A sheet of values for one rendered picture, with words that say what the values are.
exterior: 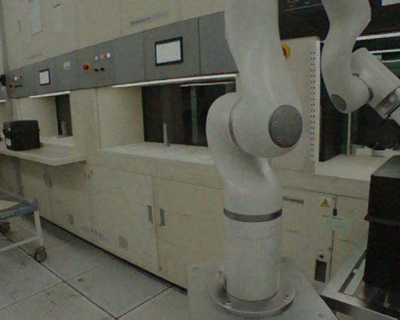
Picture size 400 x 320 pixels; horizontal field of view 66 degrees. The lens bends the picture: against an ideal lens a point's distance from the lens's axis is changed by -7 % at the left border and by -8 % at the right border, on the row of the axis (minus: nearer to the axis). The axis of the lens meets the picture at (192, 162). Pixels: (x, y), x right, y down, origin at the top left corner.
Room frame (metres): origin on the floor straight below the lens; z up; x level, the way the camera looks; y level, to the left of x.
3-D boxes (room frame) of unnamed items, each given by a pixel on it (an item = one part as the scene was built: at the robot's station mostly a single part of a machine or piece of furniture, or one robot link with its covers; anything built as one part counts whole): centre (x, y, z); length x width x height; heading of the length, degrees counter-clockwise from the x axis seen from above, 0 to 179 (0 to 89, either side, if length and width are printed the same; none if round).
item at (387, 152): (1.60, -1.00, 0.89); 0.22 x 0.21 x 0.04; 138
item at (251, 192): (0.66, -0.11, 1.07); 0.19 x 0.12 x 0.24; 22
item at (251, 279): (0.63, -0.12, 0.85); 0.19 x 0.19 x 0.18
